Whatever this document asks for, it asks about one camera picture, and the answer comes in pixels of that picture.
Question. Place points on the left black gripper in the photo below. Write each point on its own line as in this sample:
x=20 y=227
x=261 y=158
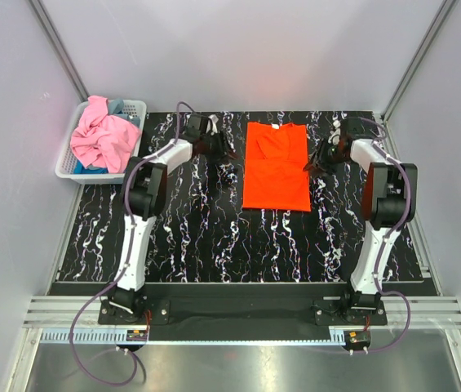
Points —
x=222 y=151

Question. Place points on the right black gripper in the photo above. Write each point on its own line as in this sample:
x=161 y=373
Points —
x=319 y=159

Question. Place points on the orange t shirt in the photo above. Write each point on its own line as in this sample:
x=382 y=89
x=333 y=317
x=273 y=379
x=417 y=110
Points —
x=274 y=175

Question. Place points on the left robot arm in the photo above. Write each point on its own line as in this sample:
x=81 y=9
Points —
x=144 y=198

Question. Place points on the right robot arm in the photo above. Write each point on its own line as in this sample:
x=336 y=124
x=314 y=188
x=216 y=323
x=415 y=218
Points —
x=388 y=203

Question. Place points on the pink t shirt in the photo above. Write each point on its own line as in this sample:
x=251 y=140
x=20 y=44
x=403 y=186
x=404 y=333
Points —
x=103 y=134

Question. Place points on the grey t shirt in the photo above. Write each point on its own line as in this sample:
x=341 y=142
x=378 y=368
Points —
x=115 y=107

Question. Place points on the blue t shirt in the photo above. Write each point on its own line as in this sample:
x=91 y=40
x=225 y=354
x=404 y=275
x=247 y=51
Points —
x=91 y=170

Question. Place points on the white plastic basket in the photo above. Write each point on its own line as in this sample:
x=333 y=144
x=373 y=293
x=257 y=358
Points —
x=97 y=146

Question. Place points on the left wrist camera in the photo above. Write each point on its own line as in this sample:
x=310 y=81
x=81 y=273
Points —
x=212 y=128

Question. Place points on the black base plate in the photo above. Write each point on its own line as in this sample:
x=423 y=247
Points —
x=236 y=312

